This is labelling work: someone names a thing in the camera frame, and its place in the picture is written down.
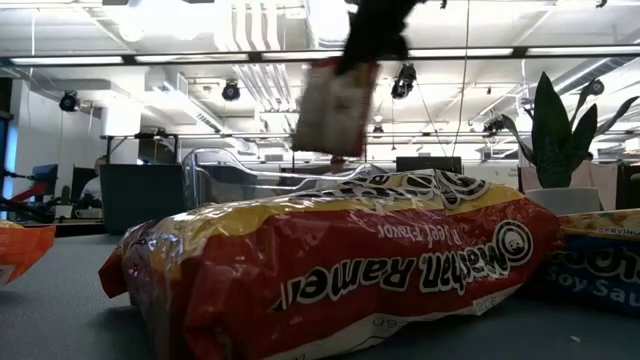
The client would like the pink cloth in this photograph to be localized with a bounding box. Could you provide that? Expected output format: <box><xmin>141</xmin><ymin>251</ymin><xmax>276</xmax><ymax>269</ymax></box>
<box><xmin>518</xmin><ymin>159</ymin><xmax>620</xmax><ymax>212</ymax></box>

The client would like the person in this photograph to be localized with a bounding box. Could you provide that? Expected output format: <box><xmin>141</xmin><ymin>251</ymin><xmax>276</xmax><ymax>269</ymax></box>
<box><xmin>327</xmin><ymin>154</ymin><xmax>351</xmax><ymax>176</ymax></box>
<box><xmin>78</xmin><ymin>155</ymin><xmax>105</xmax><ymax>210</ymax></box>

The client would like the blue-lit monitor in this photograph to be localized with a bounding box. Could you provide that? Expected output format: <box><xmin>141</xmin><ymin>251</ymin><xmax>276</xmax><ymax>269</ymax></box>
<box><xmin>30</xmin><ymin>163</ymin><xmax>60</xmax><ymax>202</ymax></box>

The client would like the clear plastic bin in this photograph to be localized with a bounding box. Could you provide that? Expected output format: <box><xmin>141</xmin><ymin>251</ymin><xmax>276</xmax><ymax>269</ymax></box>
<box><xmin>181</xmin><ymin>146</ymin><xmax>375</xmax><ymax>212</ymax></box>

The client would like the blue soy sauce ramen pack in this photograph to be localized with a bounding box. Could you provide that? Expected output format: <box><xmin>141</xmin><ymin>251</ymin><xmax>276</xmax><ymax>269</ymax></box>
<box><xmin>529</xmin><ymin>208</ymin><xmax>640</xmax><ymax>319</ymax></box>

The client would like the blue-grey table mat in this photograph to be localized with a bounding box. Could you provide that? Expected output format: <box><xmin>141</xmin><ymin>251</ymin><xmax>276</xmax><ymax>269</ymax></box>
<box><xmin>0</xmin><ymin>232</ymin><xmax>640</xmax><ymax>360</ymax></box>

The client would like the orange chicken ramen noodle pack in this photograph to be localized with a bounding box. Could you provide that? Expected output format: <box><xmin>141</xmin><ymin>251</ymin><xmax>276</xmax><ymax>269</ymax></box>
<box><xmin>0</xmin><ymin>221</ymin><xmax>57</xmax><ymax>287</ymax></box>

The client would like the green snake plant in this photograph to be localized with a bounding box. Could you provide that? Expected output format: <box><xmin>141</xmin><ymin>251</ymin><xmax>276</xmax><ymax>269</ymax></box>
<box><xmin>501</xmin><ymin>71</ymin><xmax>640</xmax><ymax>190</ymax></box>

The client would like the grey-blue plastic bin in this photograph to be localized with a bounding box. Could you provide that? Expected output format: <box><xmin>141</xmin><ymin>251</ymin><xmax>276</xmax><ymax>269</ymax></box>
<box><xmin>98</xmin><ymin>163</ymin><xmax>185</xmax><ymax>236</ymax></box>

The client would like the black monitor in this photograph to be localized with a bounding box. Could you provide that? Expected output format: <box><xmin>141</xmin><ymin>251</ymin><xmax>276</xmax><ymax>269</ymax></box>
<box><xmin>395</xmin><ymin>155</ymin><xmax>464</xmax><ymax>175</ymax></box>
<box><xmin>69</xmin><ymin>165</ymin><xmax>101</xmax><ymax>202</ymax></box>

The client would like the red bar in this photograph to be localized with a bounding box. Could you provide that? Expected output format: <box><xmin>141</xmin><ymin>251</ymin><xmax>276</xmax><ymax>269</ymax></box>
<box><xmin>7</xmin><ymin>180</ymin><xmax>52</xmax><ymax>205</ymax></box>

